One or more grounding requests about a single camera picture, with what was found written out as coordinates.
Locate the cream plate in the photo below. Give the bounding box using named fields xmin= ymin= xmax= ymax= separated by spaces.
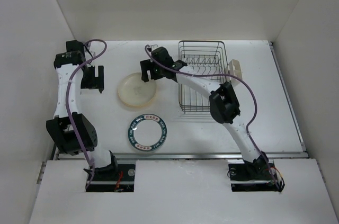
xmin=117 ymin=73 xmax=157 ymax=107

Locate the grey patterned plate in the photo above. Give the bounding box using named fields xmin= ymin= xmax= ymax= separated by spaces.
xmin=127 ymin=113 xmax=168 ymax=152

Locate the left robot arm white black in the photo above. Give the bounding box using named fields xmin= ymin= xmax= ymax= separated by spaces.
xmin=46 ymin=40 xmax=119 ymax=180

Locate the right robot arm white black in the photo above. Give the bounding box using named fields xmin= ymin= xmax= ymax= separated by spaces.
xmin=140 ymin=45 xmax=270 ymax=180

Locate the beige cutlery holder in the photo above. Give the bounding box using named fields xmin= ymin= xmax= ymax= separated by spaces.
xmin=225 ymin=59 xmax=243 ymax=87

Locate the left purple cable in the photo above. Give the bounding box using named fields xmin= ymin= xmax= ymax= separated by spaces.
xmin=65 ymin=39 xmax=108 ymax=190

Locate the purple cable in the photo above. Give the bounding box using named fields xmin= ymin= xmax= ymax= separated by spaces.
xmin=144 ymin=44 xmax=282 ymax=191
xmin=65 ymin=39 xmax=108 ymax=190

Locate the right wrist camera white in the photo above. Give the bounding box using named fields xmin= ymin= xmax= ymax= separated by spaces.
xmin=147 ymin=44 xmax=158 ymax=52

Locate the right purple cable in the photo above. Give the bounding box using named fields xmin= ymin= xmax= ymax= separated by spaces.
xmin=144 ymin=44 xmax=282 ymax=191

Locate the black wire dish rack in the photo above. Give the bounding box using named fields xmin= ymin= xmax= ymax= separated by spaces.
xmin=178 ymin=40 xmax=228 ymax=113

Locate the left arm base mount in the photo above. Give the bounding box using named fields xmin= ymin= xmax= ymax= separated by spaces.
xmin=85 ymin=160 xmax=136 ymax=193

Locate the aluminium rail side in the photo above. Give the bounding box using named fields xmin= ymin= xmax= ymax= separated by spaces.
xmin=269 ymin=41 xmax=308 ymax=157

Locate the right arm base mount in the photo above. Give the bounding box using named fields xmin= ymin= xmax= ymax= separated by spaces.
xmin=227 ymin=160 xmax=286 ymax=192

